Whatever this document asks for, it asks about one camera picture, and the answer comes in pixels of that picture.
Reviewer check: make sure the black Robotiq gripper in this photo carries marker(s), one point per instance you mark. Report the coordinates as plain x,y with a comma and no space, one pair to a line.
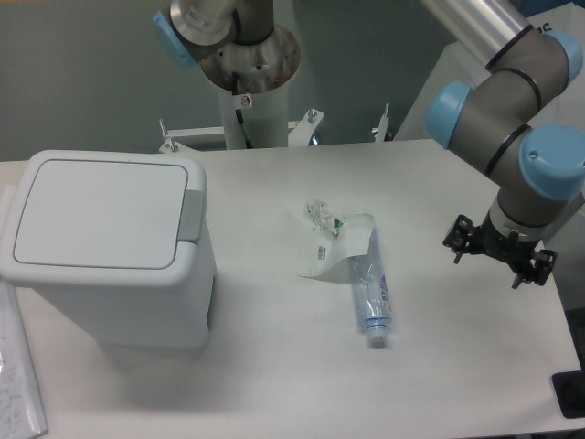
528,265

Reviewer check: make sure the white push-lid trash can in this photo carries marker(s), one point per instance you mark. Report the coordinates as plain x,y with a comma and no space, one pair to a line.
117,242

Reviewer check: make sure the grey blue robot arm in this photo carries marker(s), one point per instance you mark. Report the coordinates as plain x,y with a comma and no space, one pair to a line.
250,61

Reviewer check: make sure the clear plastic water bottle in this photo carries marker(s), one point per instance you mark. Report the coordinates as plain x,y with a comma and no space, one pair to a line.
370,293

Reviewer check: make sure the black device at table edge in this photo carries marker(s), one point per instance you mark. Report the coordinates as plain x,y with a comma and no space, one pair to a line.
569,389

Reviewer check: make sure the crumpled white plastic wrapper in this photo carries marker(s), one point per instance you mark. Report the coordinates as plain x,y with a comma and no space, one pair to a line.
331,238

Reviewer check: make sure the white pedestal base frame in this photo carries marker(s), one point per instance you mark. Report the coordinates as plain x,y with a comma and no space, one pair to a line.
302,133

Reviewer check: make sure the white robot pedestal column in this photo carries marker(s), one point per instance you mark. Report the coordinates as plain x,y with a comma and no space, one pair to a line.
255,120

